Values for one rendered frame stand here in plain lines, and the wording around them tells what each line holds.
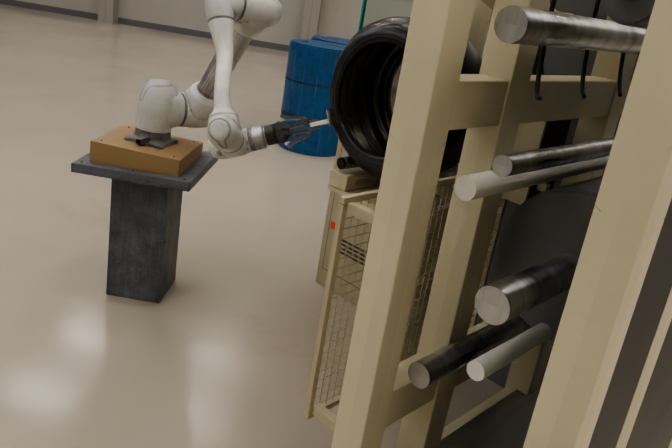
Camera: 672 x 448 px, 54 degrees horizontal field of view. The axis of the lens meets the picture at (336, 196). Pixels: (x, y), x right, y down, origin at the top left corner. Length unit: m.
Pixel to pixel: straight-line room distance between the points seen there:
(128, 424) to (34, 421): 0.30
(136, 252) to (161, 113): 0.64
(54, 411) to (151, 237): 0.89
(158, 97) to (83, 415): 1.30
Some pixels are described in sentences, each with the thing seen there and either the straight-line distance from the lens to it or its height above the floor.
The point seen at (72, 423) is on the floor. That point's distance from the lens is 2.49.
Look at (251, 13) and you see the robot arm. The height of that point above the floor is 1.36.
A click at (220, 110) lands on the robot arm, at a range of 2.31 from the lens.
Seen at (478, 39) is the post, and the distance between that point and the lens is 2.57.
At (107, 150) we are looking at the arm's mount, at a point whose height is 0.71.
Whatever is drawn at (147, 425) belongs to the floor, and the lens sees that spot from 2.47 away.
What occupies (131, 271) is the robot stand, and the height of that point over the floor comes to 0.14.
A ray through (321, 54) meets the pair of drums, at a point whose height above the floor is 0.90.
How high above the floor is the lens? 1.54
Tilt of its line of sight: 18 degrees down
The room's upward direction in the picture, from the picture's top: 9 degrees clockwise
